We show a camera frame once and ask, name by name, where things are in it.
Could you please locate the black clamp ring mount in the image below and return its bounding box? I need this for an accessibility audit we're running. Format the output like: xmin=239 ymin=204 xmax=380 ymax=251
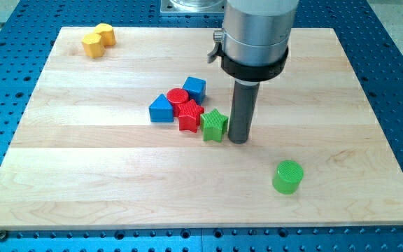
xmin=207 ymin=29 xmax=289 ymax=82

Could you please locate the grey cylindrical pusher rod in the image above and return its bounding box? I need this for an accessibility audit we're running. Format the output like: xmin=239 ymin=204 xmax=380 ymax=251
xmin=228 ymin=80 xmax=260 ymax=144

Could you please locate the green cylinder block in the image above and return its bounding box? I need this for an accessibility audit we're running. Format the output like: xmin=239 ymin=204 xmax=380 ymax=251
xmin=272 ymin=160 xmax=304 ymax=195

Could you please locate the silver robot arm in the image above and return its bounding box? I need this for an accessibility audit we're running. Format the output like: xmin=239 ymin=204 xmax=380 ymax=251
xmin=207 ymin=0 xmax=299 ymax=144

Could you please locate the silver robot base flange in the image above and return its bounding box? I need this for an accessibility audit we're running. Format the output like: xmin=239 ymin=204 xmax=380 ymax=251
xmin=160 ymin=0 xmax=225 ymax=14

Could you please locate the green star block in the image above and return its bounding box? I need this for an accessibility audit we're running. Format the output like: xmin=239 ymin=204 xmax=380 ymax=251
xmin=200 ymin=108 xmax=228 ymax=142

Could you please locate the blue cube block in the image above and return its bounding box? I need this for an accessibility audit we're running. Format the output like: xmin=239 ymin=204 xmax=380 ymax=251
xmin=183 ymin=76 xmax=206 ymax=105

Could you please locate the red star block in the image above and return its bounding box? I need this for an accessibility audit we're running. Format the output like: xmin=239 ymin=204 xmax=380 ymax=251
xmin=178 ymin=99 xmax=204 ymax=133

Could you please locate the red cylinder block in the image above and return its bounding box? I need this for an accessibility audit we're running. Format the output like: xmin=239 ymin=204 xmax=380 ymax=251
xmin=166 ymin=88 xmax=189 ymax=117

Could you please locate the blue triangle block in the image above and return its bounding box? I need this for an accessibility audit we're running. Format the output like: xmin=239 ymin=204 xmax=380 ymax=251
xmin=149 ymin=94 xmax=174 ymax=123

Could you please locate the yellow block rear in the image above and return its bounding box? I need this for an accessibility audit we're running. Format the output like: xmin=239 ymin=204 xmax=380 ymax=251
xmin=94 ymin=23 xmax=116 ymax=46

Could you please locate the yellow hexagon block front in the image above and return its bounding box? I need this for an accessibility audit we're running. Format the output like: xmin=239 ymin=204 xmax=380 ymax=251
xmin=81 ymin=33 xmax=105 ymax=58

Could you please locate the wooden board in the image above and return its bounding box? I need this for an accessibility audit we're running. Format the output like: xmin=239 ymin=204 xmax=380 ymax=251
xmin=0 ymin=27 xmax=403 ymax=230

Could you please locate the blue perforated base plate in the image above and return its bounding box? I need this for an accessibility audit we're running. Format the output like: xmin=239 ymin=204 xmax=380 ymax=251
xmin=0 ymin=0 xmax=403 ymax=251

